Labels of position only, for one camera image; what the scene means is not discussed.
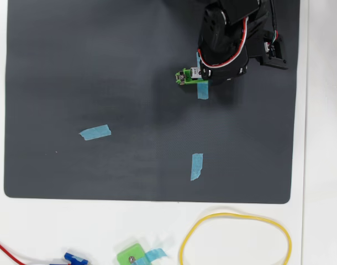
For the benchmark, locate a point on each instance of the small white labelled battery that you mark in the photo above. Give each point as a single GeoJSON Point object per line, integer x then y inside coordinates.
{"type": "Point", "coordinates": [194, 72]}

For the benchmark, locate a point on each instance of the small green printed block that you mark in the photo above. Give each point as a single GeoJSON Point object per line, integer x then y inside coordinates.
{"type": "Point", "coordinates": [127, 252]}

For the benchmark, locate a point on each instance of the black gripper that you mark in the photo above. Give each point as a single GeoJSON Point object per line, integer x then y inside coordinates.
{"type": "Point", "coordinates": [223, 73]}

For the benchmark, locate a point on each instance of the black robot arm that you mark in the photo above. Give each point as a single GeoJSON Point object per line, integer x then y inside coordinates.
{"type": "Point", "coordinates": [226, 27]}

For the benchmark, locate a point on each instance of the yellow rubber band loop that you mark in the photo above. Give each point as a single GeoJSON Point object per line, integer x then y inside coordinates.
{"type": "Point", "coordinates": [226, 214]}

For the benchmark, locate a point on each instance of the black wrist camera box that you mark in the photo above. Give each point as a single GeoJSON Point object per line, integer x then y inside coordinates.
{"type": "Point", "coordinates": [274, 53]}

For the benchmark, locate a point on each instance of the blue tape strip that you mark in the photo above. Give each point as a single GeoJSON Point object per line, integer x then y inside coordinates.
{"type": "Point", "coordinates": [95, 132]}
{"type": "Point", "coordinates": [203, 91]}
{"type": "Point", "coordinates": [196, 167]}

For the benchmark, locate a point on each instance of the blue tape on green block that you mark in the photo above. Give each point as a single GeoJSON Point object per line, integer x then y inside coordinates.
{"type": "Point", "coordinates": [154, 254]}

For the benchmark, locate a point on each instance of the black rubber mat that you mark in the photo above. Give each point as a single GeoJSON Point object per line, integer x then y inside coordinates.
{"type": "Point", "coordinates": [74, 69]}

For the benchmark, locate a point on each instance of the green battery holder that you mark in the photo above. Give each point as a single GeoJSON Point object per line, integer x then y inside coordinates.
{"type": "Point", "coordinates": [186, 80]}

